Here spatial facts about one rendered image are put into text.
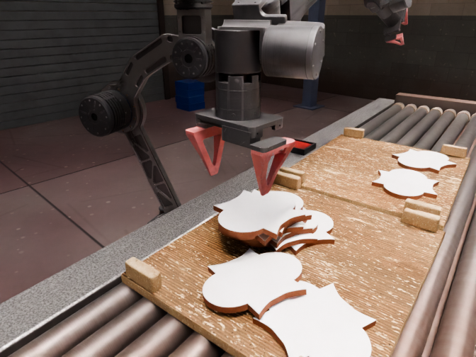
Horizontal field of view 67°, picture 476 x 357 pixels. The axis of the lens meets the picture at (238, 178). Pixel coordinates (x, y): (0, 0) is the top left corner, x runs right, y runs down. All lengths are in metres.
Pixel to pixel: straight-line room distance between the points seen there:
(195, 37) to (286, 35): 0.95
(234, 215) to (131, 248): 0.20
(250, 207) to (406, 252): 0.25
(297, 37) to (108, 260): 0.44
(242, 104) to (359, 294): 0.29
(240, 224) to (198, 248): 0.09
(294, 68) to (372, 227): 0.36
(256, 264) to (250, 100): 0.23
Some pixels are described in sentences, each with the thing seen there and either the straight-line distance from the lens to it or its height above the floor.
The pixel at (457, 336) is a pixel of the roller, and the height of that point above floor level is 0.92.
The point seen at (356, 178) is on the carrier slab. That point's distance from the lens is 0.86.
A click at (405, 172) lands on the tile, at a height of 0.95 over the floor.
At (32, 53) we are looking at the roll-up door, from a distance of 5.22.
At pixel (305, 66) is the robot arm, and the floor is 1.23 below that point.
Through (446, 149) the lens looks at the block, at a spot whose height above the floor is 0.95.
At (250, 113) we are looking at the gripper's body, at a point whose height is 1.16.
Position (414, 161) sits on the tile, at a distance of 0.99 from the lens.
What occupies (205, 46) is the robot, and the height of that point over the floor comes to 1.17.
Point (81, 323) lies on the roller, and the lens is 0.54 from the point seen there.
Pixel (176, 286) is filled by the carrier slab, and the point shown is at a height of 0.94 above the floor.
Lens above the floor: 1.28
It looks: 24 degrees down
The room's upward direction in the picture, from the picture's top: straight up
